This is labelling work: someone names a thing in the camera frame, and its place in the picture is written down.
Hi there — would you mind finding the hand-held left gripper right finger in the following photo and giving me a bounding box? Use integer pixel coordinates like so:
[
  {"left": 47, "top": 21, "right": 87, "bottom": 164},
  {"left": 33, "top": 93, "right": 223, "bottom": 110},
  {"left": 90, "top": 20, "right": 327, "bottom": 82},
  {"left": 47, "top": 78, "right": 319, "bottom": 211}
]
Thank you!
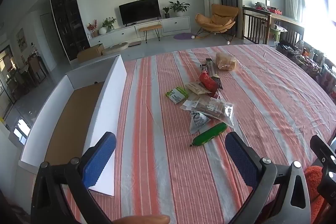
[{"left": 225, "top": 132, "right": 311, "bottom": 224}]

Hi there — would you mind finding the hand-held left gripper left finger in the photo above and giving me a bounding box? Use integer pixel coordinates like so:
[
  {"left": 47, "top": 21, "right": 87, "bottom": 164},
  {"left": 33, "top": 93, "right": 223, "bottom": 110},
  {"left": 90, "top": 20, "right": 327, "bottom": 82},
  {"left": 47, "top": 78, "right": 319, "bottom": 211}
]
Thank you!
[{"left": 31, "top": 132, "right": 117, "bottom": 224}]

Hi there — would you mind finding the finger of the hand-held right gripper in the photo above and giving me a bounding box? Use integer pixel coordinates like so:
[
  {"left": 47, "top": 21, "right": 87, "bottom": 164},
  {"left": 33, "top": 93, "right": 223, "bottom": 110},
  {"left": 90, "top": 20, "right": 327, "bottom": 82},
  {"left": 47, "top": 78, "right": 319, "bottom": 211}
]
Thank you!
[
  {"left": 310, "top": 135, "right": 336, "bottom": 169},
  {"left": 317, "top": 170, "right": 336, "bottom": 203}
]

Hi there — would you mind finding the green sausage packet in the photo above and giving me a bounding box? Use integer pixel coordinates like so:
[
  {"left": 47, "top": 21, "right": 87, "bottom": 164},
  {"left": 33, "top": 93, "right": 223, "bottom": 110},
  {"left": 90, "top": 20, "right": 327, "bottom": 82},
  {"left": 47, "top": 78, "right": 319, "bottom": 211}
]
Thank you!
[{"left": 190, "top": 122, "right": 228, "bottom": 147}]

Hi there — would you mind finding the white cardboard box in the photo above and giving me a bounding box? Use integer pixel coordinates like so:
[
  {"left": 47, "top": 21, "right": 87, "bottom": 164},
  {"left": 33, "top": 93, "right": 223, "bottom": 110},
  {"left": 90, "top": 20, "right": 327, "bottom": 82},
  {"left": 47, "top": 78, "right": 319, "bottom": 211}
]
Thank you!
[{"left": 20, "top": 55, "right": 128, "bottom": 197}]

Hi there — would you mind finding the red snack packet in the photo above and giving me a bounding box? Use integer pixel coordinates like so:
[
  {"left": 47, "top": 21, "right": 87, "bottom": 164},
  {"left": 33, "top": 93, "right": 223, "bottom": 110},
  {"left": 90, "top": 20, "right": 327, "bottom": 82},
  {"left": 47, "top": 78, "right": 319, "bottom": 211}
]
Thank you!
[{"left": 199, "top": 72, "right": 219, "bottom": 94}]

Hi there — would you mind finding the pale yellow snack packet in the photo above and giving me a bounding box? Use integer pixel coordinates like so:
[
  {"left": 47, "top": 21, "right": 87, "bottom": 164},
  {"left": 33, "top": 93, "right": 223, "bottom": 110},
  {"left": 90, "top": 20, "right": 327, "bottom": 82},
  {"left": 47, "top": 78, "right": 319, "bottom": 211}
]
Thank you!
[{"left": 184, "top": 82, "right": 212, "bottom": 95}]

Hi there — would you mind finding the person's left hand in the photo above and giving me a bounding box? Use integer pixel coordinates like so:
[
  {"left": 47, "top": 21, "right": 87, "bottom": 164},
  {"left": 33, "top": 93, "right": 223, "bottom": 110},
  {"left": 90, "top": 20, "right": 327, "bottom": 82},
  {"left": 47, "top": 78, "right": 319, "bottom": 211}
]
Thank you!
[{"left": 113, "top": 215, "right": 171, "bottom": 224}]

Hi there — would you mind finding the orange fuzzy cloth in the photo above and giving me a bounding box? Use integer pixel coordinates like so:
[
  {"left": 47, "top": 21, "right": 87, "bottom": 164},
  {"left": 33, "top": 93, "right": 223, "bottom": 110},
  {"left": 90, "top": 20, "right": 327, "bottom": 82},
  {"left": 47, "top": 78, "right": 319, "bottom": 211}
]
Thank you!
[{"left": 304, "top": 166, "right": 326, "bottom": 224}]

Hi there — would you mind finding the white triangular snack packet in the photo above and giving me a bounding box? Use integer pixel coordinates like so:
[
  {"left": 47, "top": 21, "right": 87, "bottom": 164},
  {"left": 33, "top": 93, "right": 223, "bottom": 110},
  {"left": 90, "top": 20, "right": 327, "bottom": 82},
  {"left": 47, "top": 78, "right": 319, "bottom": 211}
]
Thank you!
[{"left": 189, "top": 110, "right": 210, "bottom": 134}]

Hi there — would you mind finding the clear packet of brown biscuits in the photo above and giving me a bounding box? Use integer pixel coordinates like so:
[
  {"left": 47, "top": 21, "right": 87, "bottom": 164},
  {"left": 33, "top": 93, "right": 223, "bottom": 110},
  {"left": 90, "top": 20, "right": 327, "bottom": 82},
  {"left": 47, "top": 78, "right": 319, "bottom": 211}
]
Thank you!
[{"left": 184, "top": 97, "right": 235, "bottom": 126}]

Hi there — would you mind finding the striped red grey tablecloth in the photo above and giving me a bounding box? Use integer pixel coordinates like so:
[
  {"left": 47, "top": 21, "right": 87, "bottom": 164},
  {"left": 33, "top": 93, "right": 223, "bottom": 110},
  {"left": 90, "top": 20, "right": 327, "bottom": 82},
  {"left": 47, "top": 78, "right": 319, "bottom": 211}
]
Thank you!
[{"left": 63, "top": 44, "right": 336, "bottom": 224}]

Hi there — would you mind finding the small clear white packet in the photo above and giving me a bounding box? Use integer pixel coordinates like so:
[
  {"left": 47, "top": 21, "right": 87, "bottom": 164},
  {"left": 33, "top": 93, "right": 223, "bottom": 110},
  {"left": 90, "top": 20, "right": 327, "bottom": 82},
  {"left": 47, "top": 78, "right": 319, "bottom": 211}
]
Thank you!
[{"left": 180, "top": 99, "right": 200, "bottom": 111}]

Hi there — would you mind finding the dark silver snack packet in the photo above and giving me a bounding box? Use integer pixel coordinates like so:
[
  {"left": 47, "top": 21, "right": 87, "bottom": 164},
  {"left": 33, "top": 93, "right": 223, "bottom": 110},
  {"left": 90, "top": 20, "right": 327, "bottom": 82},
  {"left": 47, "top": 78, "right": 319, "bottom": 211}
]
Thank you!
[{"left": 210, "top": 76, "right": 223, "bottom": 90}]

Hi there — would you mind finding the green white snack packet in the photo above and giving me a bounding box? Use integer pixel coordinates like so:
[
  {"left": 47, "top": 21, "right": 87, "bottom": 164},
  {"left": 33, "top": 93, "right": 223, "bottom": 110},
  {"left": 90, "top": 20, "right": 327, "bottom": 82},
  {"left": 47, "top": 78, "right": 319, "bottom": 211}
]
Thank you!
[{"left": 165, "top": 87, "right": 189, "bottom": 103}]

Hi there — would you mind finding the row of jars and bottles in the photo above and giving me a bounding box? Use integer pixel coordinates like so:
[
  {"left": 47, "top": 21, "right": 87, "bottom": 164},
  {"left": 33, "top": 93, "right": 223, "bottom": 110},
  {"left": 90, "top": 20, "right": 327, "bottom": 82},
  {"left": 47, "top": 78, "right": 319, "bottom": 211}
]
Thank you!
[{"left": 274, "top": 40, "right": 336, "bottom": 98}]

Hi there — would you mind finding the long black snack packet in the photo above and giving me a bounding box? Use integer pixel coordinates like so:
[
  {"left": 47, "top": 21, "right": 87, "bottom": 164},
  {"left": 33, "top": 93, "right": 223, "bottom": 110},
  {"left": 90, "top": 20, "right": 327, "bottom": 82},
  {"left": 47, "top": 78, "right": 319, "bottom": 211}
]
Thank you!
[{"left": 205, "top": 58, "right": 216, "bottom": 77}]

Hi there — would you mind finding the bagged bread loaf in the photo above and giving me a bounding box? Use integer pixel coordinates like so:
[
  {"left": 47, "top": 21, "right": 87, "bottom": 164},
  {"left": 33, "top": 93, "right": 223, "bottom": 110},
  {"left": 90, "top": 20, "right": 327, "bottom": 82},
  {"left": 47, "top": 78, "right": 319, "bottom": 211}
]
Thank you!
[{"left": 216, "top": 53, "right": 237, "bottom": 71}]

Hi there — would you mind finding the brown cardboard box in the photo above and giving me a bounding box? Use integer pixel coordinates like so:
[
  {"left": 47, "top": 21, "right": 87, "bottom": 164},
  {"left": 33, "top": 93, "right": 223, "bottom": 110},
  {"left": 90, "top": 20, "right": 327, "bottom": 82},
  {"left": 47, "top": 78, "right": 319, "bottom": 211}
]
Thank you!
[{"left": 77, "top": 43, "right": 105, "bottom": 62}]

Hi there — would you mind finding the wooden dining chair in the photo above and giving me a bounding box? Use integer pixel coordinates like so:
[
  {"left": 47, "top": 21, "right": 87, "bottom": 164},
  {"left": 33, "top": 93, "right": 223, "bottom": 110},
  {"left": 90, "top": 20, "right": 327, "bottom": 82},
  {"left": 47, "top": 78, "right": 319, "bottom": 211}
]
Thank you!
[{"left": 28, "top": 55, "right": 49, "bottom": 83}]

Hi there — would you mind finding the beige low pet scratcher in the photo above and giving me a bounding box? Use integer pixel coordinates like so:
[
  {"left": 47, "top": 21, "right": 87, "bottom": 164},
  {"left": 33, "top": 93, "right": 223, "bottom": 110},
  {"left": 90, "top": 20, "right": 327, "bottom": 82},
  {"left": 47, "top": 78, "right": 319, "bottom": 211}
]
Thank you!
[{"left": 102, "top": 42, "right": 129, "bottom": 56}]

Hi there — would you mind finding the green plastic stool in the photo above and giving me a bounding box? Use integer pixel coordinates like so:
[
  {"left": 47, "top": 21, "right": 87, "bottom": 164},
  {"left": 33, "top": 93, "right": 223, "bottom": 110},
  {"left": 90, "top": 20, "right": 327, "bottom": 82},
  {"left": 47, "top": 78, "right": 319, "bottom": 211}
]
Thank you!
[{"left": 269, "top": 25, "right": 281, "bottom": 39}]

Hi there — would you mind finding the red flower arrangement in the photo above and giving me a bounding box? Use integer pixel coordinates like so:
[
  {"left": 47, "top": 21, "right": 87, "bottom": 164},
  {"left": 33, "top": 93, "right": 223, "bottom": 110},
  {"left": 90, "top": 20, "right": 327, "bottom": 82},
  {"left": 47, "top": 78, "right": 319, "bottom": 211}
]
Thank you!
[{"left": 87, "top": 20, "right": 98, "bottom": 37}]

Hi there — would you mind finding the dark wooden slatted table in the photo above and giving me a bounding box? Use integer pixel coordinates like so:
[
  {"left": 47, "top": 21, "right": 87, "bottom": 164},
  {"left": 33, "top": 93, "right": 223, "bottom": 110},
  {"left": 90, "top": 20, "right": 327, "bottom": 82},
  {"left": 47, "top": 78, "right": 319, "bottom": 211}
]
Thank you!
[{"left": 242, "top": 6, "right": 305, "bottom": 45}]

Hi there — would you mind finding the leafy green plant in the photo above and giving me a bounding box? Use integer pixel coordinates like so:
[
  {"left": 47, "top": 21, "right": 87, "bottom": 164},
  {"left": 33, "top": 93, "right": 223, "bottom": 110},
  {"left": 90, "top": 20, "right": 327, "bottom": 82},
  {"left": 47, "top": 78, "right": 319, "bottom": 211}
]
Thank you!
[{"left": 102, "top": 17, "right": 116, "bottom": 31}]

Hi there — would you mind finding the wooden stool with metal legs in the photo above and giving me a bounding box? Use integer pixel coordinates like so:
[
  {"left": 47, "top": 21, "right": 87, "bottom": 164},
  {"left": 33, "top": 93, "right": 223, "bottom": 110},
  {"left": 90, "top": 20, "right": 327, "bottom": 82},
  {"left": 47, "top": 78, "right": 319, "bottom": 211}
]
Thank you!
[{"left": 139, "top": 24, "right": 163, "bottom": 43}]

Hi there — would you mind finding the black display cabinet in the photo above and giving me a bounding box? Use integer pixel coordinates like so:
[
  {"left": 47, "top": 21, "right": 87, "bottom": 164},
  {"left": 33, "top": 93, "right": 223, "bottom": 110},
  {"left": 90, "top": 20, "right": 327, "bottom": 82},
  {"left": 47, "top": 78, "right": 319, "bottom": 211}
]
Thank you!
[{"left": 49, "top": 0, "right": 91, "bottom": 62}]

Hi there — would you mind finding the orange rocking chair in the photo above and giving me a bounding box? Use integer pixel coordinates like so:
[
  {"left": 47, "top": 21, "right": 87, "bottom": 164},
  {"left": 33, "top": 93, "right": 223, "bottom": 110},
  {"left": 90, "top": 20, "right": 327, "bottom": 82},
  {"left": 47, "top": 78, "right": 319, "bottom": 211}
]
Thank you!
[{"left": 195, "top": 4, "right": 240, "bottom": 39}]

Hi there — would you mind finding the white television cabinet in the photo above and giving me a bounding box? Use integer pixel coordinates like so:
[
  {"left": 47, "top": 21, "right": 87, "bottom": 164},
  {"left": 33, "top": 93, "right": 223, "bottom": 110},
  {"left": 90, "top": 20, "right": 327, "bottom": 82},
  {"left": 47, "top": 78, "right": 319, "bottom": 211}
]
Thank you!
[{"left": 88, "top": 16, "right": 191, "bottom": 48}]

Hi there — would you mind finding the pile of clothes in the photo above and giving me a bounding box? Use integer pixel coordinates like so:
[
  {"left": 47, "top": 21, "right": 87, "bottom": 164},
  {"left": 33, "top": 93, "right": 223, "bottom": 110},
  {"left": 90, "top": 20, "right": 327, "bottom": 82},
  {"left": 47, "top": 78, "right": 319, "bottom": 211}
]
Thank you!
[{"left": 255, "top": 1, "right": 282, "bottom": 14}]

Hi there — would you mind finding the black television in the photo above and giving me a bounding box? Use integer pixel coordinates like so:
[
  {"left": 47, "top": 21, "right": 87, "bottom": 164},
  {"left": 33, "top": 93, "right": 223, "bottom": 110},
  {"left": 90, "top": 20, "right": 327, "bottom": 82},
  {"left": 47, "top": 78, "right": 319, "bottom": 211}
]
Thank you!
[{"left": 119, "top": 0, "right": 161, "bottom": 25}]

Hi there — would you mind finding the large potted green plant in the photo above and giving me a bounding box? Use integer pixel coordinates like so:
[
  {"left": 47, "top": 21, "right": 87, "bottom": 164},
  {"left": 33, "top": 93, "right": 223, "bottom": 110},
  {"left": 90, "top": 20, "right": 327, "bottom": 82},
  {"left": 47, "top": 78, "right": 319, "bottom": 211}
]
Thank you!
[{"left": 168, "top": 0, "right": 190, "bottom": 17}]

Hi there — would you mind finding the framed wall picture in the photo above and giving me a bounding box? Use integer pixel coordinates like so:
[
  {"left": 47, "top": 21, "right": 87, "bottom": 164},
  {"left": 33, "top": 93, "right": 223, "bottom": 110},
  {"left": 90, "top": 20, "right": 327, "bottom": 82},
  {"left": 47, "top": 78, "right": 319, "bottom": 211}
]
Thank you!
[{"left": 16, "top": 28, "right": 27, "bottom": 50}]

